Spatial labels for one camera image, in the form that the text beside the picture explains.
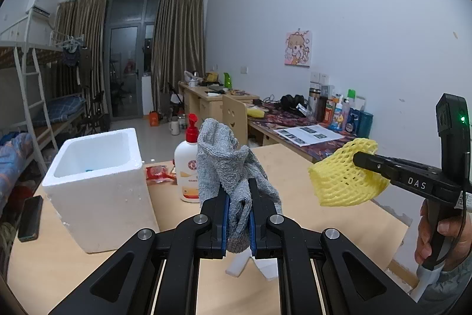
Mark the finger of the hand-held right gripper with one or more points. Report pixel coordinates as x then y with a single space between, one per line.
376 165

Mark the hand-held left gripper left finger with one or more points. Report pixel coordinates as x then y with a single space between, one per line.
224 226

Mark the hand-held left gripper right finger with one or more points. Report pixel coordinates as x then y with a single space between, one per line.
252 230

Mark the yellow foam net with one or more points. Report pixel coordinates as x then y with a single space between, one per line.
339 178

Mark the grey knit glove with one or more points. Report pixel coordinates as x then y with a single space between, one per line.
217 160

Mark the white foam box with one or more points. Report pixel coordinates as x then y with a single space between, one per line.
107 204

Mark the person's right forearm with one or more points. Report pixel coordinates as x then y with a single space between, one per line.
455 283

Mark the person's right hand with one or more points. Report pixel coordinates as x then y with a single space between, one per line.
424 230

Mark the teal bottle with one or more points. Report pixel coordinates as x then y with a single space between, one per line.
365 125

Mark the blue bottle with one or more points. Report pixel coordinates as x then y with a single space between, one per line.
354 121

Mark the white cartoon print bottle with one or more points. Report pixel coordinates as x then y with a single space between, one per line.
337 117

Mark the white lotion pump bottle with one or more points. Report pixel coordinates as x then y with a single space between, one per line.
186 174

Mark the orange carton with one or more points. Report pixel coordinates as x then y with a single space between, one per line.
329 112

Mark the clear bottle with green cap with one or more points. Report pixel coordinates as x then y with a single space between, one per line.
350 95

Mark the printed paper sheet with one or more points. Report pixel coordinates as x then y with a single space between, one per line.
306 135

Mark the dark thermos bottle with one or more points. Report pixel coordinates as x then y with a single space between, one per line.
322 110

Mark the small red packet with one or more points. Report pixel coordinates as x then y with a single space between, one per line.
158 174

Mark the glass tumbler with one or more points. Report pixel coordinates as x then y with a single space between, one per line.
314 99

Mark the desk with patterned cover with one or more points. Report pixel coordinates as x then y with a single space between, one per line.
280 123

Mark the wooden chair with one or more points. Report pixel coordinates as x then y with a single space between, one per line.
235 121

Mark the yellow cloth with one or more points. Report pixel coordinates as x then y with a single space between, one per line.
255 112

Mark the light wooden desk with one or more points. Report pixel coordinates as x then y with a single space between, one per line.
199 104

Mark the orange bag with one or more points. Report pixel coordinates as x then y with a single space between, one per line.
153 118

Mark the black folding cart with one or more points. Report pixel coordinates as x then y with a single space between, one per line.
173 101

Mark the yellow box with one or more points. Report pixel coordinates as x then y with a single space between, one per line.
212 76

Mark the white kettle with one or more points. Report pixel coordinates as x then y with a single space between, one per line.
192 79

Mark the black folding chair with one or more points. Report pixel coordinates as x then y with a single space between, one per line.
97 112

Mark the brown curtain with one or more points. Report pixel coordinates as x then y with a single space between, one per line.
83 42
179 42

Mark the black smartphone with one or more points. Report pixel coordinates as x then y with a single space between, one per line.
30 219

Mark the glass balcony door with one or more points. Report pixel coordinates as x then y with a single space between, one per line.
127 56

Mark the blue checkered mattress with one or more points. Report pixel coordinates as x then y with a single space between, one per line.
59 110

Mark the blue floral quilt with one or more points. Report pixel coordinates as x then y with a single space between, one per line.
14 160

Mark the white bed ladder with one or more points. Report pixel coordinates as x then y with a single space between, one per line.
35 104

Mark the dark hanging clothes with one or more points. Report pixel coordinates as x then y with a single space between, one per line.
72 58

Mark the white metal bunk bed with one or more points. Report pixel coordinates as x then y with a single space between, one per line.
22 53

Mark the white air conditioner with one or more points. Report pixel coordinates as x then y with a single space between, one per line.
37 7

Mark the white wall socket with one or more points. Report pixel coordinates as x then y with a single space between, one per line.
319 77

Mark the cartoon wall poster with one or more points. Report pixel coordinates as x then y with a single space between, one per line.
298 48

